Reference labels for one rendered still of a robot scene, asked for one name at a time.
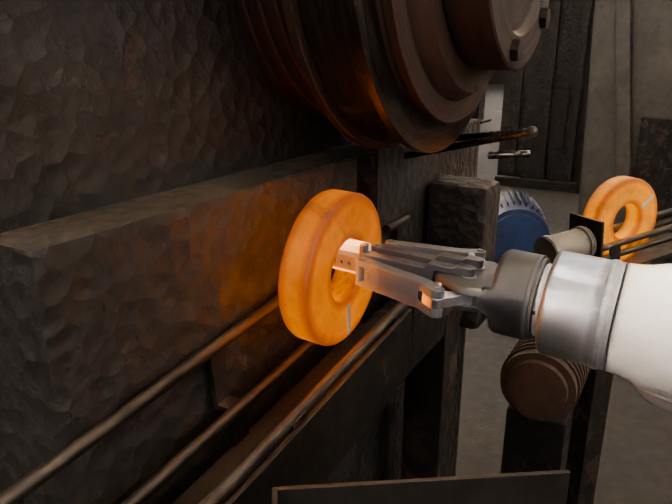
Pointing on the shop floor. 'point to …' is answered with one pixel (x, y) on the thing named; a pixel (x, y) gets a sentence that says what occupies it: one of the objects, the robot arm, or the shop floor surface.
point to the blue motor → (518, 223)
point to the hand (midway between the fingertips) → (336, 252)
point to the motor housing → (538, 408)
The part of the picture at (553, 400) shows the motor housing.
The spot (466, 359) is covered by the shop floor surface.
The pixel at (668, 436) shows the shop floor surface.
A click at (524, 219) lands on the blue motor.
